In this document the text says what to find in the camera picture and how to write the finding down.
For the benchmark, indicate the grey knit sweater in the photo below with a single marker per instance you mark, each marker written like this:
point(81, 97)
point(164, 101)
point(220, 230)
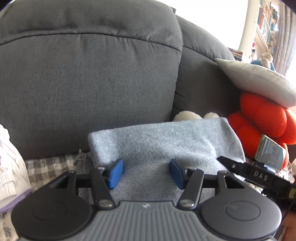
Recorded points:
point(148, 149)

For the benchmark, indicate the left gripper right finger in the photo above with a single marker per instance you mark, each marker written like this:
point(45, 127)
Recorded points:
point(191, 180)

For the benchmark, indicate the white pillow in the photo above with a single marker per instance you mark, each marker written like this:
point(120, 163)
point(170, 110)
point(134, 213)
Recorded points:
point(259, 80)

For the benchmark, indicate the blue plush toy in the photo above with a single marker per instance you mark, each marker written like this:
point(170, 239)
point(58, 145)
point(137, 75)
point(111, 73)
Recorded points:
point(266, 60)

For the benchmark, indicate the lavender folded cloth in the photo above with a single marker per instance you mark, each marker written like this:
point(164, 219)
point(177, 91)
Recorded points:
point(12, 204)

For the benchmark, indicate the white folded knit garment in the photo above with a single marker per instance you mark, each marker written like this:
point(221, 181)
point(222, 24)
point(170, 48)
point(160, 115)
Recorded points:
point(14, 176)

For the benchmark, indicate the white desk with shelves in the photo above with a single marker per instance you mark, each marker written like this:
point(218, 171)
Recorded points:
point(261, 25)

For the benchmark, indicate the white plush toy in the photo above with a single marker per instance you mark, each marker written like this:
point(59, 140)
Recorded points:
point(189, 115)

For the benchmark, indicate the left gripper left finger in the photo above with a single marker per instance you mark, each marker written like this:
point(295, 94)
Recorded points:
point(101, 180)

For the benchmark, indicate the orange pumpkin plush cushion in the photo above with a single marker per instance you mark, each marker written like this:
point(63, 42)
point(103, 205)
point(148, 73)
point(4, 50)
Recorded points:
point(260, 116)

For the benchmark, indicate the grey curtain left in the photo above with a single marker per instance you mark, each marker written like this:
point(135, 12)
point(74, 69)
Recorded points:
point(285, 37)

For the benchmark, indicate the dark grey sofa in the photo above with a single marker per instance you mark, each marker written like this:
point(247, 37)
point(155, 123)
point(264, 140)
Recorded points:
point(69, 68)

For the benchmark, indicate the smartphone on stand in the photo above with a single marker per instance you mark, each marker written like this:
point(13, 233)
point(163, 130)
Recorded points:
point(270, 153)

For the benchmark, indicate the grey patterned quilt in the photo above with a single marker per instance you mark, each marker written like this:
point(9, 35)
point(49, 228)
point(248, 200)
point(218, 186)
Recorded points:
point(41, 172)

